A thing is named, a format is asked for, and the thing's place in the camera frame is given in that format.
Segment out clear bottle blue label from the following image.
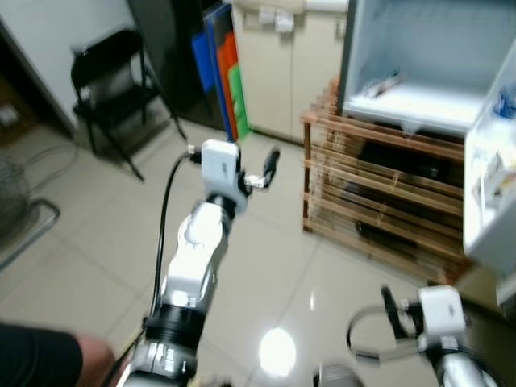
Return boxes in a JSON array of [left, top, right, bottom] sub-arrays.
[[490, 77, 516, 122]]

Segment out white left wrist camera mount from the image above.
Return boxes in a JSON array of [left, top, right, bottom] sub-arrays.
[[199, 139, 244, 200]]

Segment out black mini fridge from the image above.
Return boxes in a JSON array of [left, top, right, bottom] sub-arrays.
[[337, 0, 516, 139]]

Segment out cream kitchen counter cabinet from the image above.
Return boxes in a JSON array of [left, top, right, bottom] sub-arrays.
[[230, 0, 352, 146]]

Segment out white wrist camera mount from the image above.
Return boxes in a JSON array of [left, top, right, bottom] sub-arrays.
[[199, 139, 244, 200], [417, 285, 467, 352]]

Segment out robot right leg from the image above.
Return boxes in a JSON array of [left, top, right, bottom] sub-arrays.
[[313, 364, 365, 387]]

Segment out orange plastic board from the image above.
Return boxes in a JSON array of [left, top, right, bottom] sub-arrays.
[[216, 32, 241, 98]]

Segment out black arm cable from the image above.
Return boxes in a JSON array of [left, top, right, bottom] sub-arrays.
[[101, 149, 204, 387], [347, 305, 420, 365]]

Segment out large black panel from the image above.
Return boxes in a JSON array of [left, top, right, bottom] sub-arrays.
[[127, 0, 235, 134]]

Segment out mini fridge door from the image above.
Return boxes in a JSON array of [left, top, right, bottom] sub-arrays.
[[462, 40, 516, 279]]

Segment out wooden wine rack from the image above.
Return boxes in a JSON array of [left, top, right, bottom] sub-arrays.
[[301, 77, 489, 285]]

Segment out person's leg black shorts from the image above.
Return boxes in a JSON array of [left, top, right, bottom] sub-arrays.
[[0, 322, 115, 387]]

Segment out white printed paper label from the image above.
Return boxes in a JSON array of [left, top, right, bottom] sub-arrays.
[[274, 11, 296, 35]]

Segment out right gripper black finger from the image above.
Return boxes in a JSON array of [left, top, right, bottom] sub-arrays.
[[381, 285, 404, 339]]

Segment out white printed box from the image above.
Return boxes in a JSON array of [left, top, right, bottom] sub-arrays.
[[478, 152, 509, 209]]

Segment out black folding chair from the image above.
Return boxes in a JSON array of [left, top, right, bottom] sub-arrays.
[[70, 28, 190, 182]]

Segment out green plastic board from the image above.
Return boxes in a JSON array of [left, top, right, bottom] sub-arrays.
[[228, 64, 252, 138]]

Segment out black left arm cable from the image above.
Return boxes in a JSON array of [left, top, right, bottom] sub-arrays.
[[101, 149, 204, 387]]

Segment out flat dark packet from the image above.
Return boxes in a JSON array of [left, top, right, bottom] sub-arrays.
[[361, 71, 402, 100]]

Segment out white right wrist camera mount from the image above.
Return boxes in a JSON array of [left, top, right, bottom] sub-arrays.
[[417, 285, 467, 352]]

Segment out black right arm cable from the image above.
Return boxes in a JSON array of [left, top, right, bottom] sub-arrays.
[[347, 305, 420, 365]]

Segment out silver metal tube frame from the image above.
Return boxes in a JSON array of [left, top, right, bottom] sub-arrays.
[[0, 153, 62, 273]]

